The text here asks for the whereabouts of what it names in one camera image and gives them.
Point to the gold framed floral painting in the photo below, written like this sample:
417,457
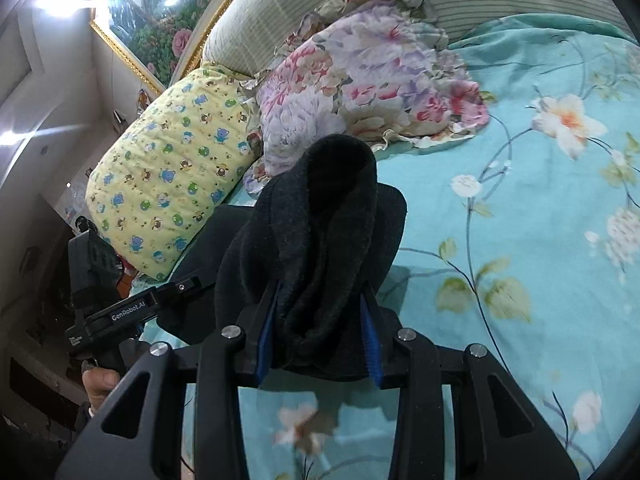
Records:
150,10

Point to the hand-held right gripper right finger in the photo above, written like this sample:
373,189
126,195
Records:
372,345

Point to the red cloth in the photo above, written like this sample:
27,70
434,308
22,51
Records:
126,280

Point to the blue floral bedsheet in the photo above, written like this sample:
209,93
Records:
525,310

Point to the black pants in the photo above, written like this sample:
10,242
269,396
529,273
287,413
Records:
320,240

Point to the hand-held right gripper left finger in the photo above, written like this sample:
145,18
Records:
264,345

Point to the person's left hand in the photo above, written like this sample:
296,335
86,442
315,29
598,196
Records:
100,382

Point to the pink purple floral pillow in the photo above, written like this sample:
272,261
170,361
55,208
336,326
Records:
360,70

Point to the yellow printed pillow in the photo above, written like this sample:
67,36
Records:
175,170

